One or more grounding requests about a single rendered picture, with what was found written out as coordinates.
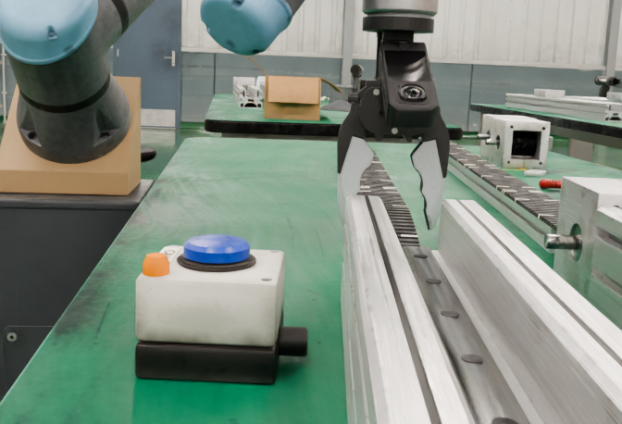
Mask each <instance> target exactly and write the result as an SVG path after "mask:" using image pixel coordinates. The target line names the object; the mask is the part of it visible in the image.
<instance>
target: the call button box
mask: <svg viewBox="0 0 622 424"><path fill-rule="evenodd" d="M160 253H163V254H166V255H167V258H168V261H169V274H168V275H166V276H161V277H149V276H145V275H143V274H141V275H140V276H139V277H138V279H137V281H136V329H135V334H136V337H137V339H138V340H139V342H137V344H136V346H135V374H136V377H138V378H149V379H169V380H206V381H225V382H244V383H264V384H270V383H273V382H274V380H275V378H276V372H277V366H278V361H279V355H285V356H304V357H305V356H306V354H307V335H308V329H307V328H306V327H290V326H283V310H282V308H283V303H284V283H285V258H286V256H285V254H284V253H283V252H281V251H279V250H255V249H250V256H249V257H248V258H247V259H245V260H243V261H239V262H233V263H220V264H216V263H202V262H196V261H192V260H190V259H187V258H185V257H184V256H183V246H177V245H170V246H167V247H166V246H165V247H164V248H163V249H162V250H161V252H160Z"/></svg>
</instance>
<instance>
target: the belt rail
mask: <svg viewBox="0 0 622 424"><path fill-rule="evenodd" d="M447 169H448V170H449V171H451V172H452V173H453V174H454V175H455V176H456V177H457V178H458V179H459V180H460V181H462V182H463V183H464V184H466V185H467V186H468V187H469V188H470V189H472V190H473V191H474V192H475V193H477V194H478V195H479V196H480V197H482V198H483V199H484V200H485V201H487V202H488V203H489V204H490V205H491V206H493V207H494V208H495V209H497V210H498V211H499V212H500V213H501V214H503V215H504V216H505V217H506V218H508V219H509V220H510V221H511V222H513V223H514V224H515V225H516V226H517V227H519V228H520V229H521V230H522V231H523V232H525V233H526V234H527V235H528V236H529V237H530V238H531V239H533V240H534V241H535V242H536V243H538V244H539V245H540V246H541V247H543V248H544V249H545V250H546V251H547V252H549V253H550V254H554V252H555V249H546V248H545V247H544V236H545V235H546V234H556V233H557V231H555V230H554V229H552V228H551V227H550V226H548V225H547V224H545V223H544V222H542V221H541V220H540V219H538V218H536V217H535V216H533V215H532V214H531V213H529V212H528V211H527V210H526V209H524V208H523V207H522V206H520V205H518V204H517V203H515V202H514V201H513V200H511V199H510V198H508V197H507V196H505V195H504V194H503V193H501V192H499V191H498V190H496V189H495V188H494V187H492V186H491V185H489V184H488V183H487V182H486V181H484V180H483V179H481V178H480V177H478V176H477V175H476V174H474V173H473V172H471V171H470V170H468V169H467V168H465V167H464V166H462V165H461V164H459V163H458V162H457V161H455V160H454V159H452V158H451V157H449V160H448V168H447Z"/></svg>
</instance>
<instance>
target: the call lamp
mask: <svg viewBox="0 0 622 424"><path fill-rule="evenodd" d="M168 274H169V261H168V258H167V255H166V254H163V253H151V254H147V255H146V257H145V259H144V261H143V275H145V276H149V277H161V276H166V275H168Z"/></svg>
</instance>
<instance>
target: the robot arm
mask: <svg viewBox="0 0 622 424"><path fill-rule="evenodd" d="M154 1H155V0H0V42H1V44H2V45H3V47H4V48H5V49H6V54H7V57H8V60H9V63H10V66H11V68H12V70H13V73H14V76H15V79H16V82H17V85H18V87H19V100H18V106H17V114H16V118H17V125H18V128H19V133H20V135H21V138H22V140H23V142H24V143H25V144H26V146H27V147H28V148H29V149H30V150H31V151H32V152H33V153H34V154H36V155H37V156H39V157H41V158H43V159H46V160H48V161H52V162H56V163H61V164H79V163H84V162H89V161H92V160H95V159H97V158H99V157H102V156H104V155H106V154H108V153H110V152H111V151H112V150H114V149H115V148H116V147H117V146H118V145H119V144H120V143H121V142H122V141H123V140H124V138H125V137H126V135H127V133H128V131H129V128H130V125H131V110H130V104H129V100H128V98H127V95H126V94H125V92H124V91H123V89H122V88H121V87H120V85H119V84H118V82H117V81H116V79H115V78H114V77H113V75H112V74H111V73H110V71H109V66H108V61H107V55H106V54H107V51H108V49H109V48H110V47H111V46H112V45H113V44H114V43H115V42H116V41H117V40H118V38H119V37H120V36H121V35H122V34H123V33H124V32H125V31H126V30H127V29H128V28H129V27H130V26H131V24H132V23H133V22H134V21H135V20H136V19H137V18H138V17H140V16H141V15H142V13H143V12H144V11H145V9H146V8H148V7H149V6H150V5H151V4H152V3H153V2H154ZM304 1H305V0H203V1H202V3H201V5H200V16H201V21H202V22H203V23H204V24H205V25H206V31H207V32H208V34H209V35H210V36H211V37H212V38H213V39H214V40H215V41H216V42H217V43H218V44H219V45H221V46H222V47H224V48H225V49H227V50H229V51H231V52H233V53H235V54H239V55H245V56H250V55H256V54H259V53H263V52H264V51H266V50H267V49H268V47H269V46H270V45H271V44H272V43H273V42H274V40H275V39H276V38H277V37H278V36H279V34H280V33H281V32H283V31H285V30H286V29H287V28H288V27H289V25H290V24H291V22H292V17H293V16H294V15H295V13H296V12H297V10H298V9H299V8H300V6H301V5H302V4H303V2H304ZM438 2H439V0H362V12H363V13H364V14H366V15H367V17H363V27H362V31H370V32H376V33H377V53H376V71H375V77H374V80H372V81H369V80H358V90H357V103H354V102H352V103H351V108H350V111H349V113H348V115H347V116H346V118H345V119H344V120H343V122H342V125H341V127H340V130H339V134H338V140H337V200H338V208H339V213H340V216H341V220H342V225H344V224H346V221H345V198H347V197H348V196H349V195H357V194H358V193H359V191H360V188H361V182H360V179H361V177H362V174H363V172H364V171H365V170H366V169H368V168H369V166H370V164H371V162H372V160H373V157H374V153H373V151H372V150H371V148H370V147H369V145H368V144H367V142H366V135H365V134H369V132H372V133H375V140H376V141H377V142H379V141H381V139H382V138H383V137H384V135H403V136H404V138H405V140H406V141H407V142H408V143H412V136H415V135H418V134H420V133H421V137H419V138H418V141H419V144H418V145H417V147H416V148H415V149H414V150H413V151H412V153H411V154H410V157H411V161H412V164H413V167H414V168H415V169H416V171H417V172H418V173H419V176H420V179H421V181H420V187H419V190H420V191H421V194H422V195H423V197H424V209H423V211H424V216H425V220H426V223H427V226H428V230H432V229H433V228H434V226H435V223H436V221H437V219H438V216H439V215H440V212H441V205H442V199H443V193H444V186H445V179H446V175H447V168H448V160H449V153H450V138H449V133H448V130H447V127H446V125H445V123H444V121H443V119H442V115H441V108H440V107H439V101H438V97H437V93H436V89H435V84H434V80H433V76H432V72H431V67H430V63H429V56H428V51H427V47H426V45H425V43H417V42H414V34H426V33H434V19H432V18H431V17H434V16H435V15H437V14H438Z"/></svg>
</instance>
